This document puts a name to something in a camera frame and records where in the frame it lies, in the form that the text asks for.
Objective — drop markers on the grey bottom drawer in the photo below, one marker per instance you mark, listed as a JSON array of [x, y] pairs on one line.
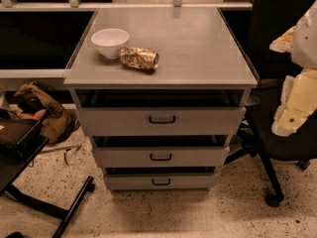
[[160, 182]]

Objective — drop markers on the grey middle drawer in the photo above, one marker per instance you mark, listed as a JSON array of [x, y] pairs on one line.
[[146, 157]]

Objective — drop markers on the grey top drawer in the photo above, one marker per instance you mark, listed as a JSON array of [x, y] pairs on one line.
[[164, 121]]

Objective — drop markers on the black box on table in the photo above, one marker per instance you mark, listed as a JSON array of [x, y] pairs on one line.
[[16, 135]]

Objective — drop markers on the white bowl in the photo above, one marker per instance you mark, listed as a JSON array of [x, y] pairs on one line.
[[109, 42]]

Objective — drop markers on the grey drawer cabinet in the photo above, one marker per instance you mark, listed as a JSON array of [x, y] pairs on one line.
[[200, 65]]

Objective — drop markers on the black office chair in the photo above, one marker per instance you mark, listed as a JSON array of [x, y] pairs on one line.
[[269, 20]]

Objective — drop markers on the black side table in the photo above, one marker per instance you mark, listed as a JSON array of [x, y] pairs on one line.
[[10, 169]]

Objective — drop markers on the grey drawer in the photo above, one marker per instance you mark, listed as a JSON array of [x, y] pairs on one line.
[[146, 157], [164, 121], [160, 182]]

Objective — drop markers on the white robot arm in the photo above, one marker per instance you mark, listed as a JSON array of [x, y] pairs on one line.
[[298, 99]]

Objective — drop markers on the crushed golden can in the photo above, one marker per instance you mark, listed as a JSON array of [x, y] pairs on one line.
[[139, 58]]

